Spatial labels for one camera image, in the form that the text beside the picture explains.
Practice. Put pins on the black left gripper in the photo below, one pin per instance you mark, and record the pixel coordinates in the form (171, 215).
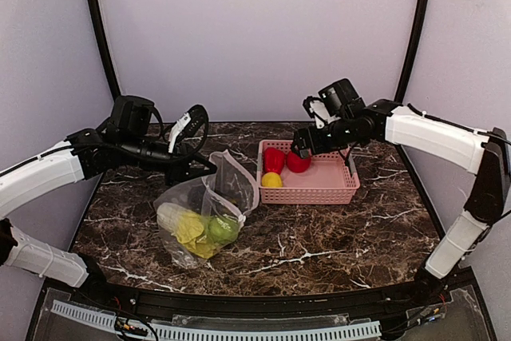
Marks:
(180, 162)

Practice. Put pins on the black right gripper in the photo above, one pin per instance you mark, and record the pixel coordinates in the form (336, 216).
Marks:
(305, 140)

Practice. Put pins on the red toy tomato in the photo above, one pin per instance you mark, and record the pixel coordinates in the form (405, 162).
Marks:
(296, 164)

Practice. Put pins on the red toy bell pepper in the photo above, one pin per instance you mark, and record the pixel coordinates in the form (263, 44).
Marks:
(273, 160)

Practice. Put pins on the yellow toy lemon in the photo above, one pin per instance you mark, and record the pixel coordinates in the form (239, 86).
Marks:
(271, 180)

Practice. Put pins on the pink perforated plastic basket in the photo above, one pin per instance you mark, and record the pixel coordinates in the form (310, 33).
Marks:
(329, 180)

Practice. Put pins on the clear zip top bag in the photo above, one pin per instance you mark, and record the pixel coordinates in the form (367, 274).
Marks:
(239, 197)

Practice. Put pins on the yellow toy napa cabbage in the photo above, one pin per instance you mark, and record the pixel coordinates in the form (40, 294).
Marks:
(189, 228)

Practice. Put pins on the green toy chayote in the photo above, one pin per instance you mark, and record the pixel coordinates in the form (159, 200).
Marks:
(223, 230)

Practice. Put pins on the purple toy eggplant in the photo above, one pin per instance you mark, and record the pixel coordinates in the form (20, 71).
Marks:
(200, 196)

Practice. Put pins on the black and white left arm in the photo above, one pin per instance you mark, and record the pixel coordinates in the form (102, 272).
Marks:
(120, 140)

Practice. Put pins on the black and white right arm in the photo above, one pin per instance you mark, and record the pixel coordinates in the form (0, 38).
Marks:
(343, 119)

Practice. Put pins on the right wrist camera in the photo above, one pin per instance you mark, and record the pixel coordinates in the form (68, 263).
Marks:
(317, 110)

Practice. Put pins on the black curved front rail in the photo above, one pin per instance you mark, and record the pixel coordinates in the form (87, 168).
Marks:
(388, 303)

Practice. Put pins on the white slotted cable duct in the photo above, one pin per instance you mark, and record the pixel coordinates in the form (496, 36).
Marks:
(182, 327)

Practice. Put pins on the black right frame post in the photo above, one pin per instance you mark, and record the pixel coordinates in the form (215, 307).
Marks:
(411, 50)

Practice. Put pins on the black frame post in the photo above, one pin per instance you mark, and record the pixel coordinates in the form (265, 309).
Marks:
(103, 48)
(411, 50)

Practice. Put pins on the black left frame post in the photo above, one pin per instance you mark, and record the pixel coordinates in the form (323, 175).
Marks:
(103, 48)

